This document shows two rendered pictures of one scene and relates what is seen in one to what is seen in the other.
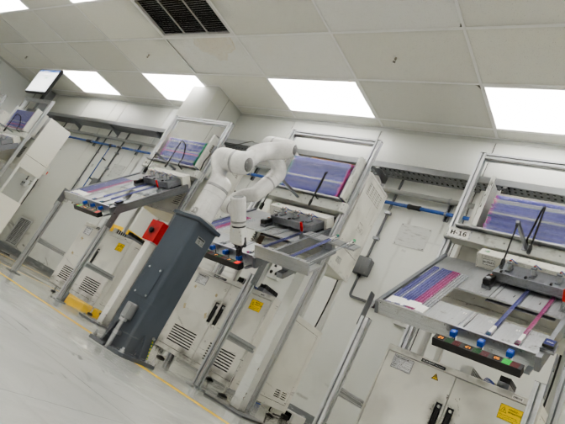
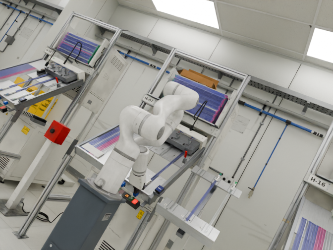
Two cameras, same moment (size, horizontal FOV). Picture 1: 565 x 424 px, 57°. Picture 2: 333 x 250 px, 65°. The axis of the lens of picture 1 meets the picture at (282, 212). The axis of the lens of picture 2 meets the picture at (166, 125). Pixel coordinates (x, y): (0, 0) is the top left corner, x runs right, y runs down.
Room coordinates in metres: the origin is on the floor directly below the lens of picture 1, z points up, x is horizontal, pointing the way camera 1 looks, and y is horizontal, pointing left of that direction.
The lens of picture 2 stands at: (1.24, 0.61, 0.98)
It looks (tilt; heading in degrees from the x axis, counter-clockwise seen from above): 6 degrees up; 344
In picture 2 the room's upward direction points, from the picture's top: 30 degrees clockwise
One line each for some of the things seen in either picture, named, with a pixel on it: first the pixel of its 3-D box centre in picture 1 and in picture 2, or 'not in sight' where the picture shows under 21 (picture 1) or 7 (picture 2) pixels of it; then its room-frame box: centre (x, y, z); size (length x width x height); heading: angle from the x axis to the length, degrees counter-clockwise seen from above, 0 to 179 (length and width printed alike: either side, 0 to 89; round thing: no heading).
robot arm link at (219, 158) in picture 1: (223, 169); (131, 130); (2.52, 0.37, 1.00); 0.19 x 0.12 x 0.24; 54
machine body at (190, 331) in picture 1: (238, 341); (122, 222); (3.47, -0.15, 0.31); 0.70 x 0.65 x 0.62; 49
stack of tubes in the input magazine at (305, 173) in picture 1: (318, 178); (194, 99); (3.34, -0.11, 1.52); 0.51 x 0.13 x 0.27; 49
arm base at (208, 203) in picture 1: (207, 205); (114, 172); (2.50, 0.34, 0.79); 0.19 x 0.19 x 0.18
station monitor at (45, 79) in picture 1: (46, 85); not in sight; (6.45, 3.49, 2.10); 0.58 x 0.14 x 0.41; 49
